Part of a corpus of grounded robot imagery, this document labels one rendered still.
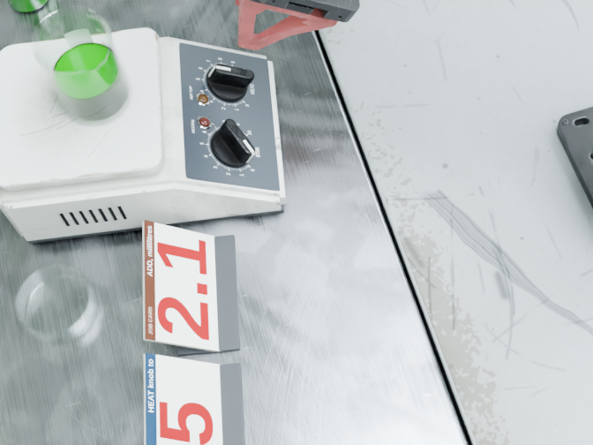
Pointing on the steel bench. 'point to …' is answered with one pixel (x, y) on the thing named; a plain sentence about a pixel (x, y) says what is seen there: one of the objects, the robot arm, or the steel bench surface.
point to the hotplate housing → (145, 184)
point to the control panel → (257, 168)
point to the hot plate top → (34, 139)
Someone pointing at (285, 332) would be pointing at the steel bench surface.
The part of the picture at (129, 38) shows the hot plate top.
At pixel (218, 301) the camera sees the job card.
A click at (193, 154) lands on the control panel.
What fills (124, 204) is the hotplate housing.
